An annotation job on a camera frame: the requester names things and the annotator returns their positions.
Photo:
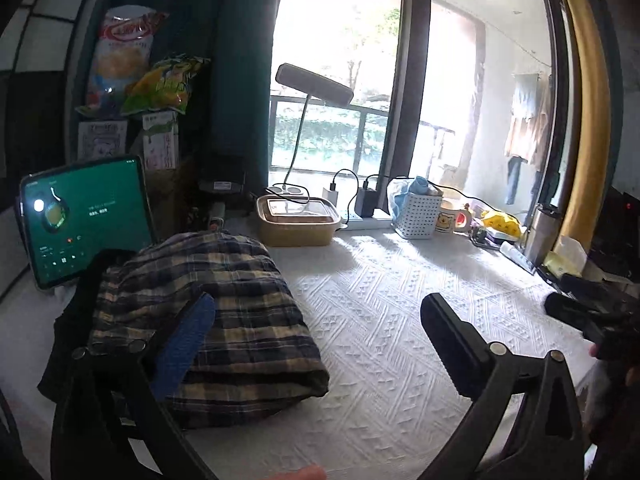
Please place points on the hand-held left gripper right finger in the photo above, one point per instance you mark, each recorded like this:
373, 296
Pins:
450, 330

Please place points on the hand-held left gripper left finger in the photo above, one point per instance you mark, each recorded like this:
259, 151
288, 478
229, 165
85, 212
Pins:
185, 340

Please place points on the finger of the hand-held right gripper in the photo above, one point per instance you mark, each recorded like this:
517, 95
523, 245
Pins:
572, 312
592, 290

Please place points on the plaid shirt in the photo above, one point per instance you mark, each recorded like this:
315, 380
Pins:
245, 320

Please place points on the person's left hand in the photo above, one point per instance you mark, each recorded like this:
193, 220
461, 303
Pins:
302, 473

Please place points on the tissue pack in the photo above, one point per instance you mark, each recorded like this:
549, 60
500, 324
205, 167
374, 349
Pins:
565, 257

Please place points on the black electronic device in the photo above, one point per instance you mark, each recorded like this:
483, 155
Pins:
617, 230

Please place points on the white textured tablecloth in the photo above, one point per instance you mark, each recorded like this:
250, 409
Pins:
380, 320

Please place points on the steel thermos bottle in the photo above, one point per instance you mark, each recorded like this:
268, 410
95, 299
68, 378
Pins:
544, 232

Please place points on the white remote control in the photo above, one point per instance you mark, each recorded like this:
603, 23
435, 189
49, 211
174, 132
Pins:
517, 257

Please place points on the small dark tray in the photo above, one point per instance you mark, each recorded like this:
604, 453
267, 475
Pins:
485, 240

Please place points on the cream cartoon mug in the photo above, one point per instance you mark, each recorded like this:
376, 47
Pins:
450, 219

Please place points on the yellow snack bag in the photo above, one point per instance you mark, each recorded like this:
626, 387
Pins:
502, 224

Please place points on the dark cloth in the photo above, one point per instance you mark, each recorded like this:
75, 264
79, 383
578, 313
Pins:
85, 290

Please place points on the white perforated basket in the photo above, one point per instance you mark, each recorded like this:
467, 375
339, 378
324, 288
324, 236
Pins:
417, 217

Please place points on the blue hanging jeans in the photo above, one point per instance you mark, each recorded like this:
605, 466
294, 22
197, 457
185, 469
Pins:
516, 180

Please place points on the white power strip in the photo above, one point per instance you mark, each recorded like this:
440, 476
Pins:
367, 222

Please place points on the brown cardboard box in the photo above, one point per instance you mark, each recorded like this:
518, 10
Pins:
175, 200

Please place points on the clear plastic bag blue cloth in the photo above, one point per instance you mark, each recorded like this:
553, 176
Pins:
407, 187

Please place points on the black multiport charger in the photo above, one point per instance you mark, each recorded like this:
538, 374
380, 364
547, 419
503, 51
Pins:
366, 204

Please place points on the beige lunch box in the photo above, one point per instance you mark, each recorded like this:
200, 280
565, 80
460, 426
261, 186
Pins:
297, 230

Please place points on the tablet with green screen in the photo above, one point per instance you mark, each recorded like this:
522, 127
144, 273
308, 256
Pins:
90, 210

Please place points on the peach hanging garment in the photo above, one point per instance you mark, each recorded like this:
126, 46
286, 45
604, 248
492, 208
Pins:
525, 137

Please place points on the white charger block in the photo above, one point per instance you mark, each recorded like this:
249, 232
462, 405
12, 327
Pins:
330, 196

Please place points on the yellow curtain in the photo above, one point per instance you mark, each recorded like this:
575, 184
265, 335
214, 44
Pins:
587, 110

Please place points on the white green carton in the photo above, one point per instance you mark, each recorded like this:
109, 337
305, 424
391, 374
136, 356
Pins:
161, 142

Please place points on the pale hanging garment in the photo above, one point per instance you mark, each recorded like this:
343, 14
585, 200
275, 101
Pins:
525, 95

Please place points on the white printed box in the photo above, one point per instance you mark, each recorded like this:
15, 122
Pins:
102, 140

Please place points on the black balcony railing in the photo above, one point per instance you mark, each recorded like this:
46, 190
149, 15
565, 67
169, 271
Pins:
360, 130

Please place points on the green yellow chip bag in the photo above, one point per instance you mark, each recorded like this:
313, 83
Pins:
160, 85

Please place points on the teal curtain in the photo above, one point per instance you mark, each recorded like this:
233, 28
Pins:
200, 60

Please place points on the white gooseneck desk lamp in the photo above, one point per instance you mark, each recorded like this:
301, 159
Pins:
312, 82

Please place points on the red white chip bag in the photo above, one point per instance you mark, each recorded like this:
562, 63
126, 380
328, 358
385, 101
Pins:
120, 55

